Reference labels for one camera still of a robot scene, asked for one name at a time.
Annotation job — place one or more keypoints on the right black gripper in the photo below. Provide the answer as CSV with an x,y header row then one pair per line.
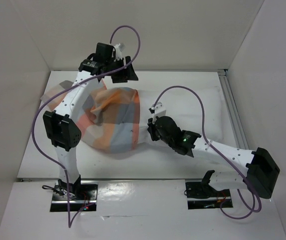
x,y
152,129

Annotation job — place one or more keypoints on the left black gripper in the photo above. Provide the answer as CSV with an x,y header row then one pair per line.
x,y
125,74

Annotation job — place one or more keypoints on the white pillow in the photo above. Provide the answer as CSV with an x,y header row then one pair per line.
x,y
185,109

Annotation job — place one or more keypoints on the checkered orange blue pillowcase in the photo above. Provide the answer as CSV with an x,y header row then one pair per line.
x,y
109,118

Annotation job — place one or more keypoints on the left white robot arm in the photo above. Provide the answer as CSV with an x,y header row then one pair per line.
x,y
61,124

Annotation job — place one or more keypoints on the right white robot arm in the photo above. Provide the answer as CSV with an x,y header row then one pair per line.
x,y
253,170

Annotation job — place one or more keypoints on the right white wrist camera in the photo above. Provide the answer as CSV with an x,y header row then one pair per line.
x,y
157,110

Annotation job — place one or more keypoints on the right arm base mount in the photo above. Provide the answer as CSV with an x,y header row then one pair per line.
x,y
200,196

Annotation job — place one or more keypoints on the aluminium table frame rail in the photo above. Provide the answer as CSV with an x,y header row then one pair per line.
x,y
237,128

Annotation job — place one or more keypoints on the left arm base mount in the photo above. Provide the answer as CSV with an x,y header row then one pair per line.
x,y
86,199

